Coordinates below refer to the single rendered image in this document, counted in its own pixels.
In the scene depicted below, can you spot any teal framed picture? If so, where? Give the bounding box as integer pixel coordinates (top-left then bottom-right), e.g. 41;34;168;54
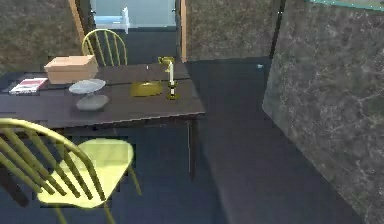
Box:
304;0;384;12

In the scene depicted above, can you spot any red and white book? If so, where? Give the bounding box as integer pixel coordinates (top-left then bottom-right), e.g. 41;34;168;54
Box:
8;77;49;95

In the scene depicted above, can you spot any yellow oval dish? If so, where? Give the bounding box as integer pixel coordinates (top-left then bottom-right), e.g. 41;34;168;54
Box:
129;80;164;98

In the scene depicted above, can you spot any dark brown dining table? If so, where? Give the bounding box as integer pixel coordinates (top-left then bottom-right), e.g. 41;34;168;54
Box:
0;61;207;183

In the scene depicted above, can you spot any white and blue bed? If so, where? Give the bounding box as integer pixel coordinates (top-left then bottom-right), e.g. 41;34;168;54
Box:
93;6;131;34

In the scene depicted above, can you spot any yellow brass cup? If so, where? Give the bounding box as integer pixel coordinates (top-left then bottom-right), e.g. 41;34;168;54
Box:
157;55;176;73

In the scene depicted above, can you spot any tan cardboard box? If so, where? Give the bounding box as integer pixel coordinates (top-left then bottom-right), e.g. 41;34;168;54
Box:
43;54;99;85

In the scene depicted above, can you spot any yellow green spindle chair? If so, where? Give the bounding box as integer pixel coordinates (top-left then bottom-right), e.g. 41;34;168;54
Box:
0;117;143;224
81;28;129;67

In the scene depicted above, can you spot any white candle in brass holder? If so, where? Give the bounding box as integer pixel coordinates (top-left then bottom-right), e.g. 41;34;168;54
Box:
165;61;181;101

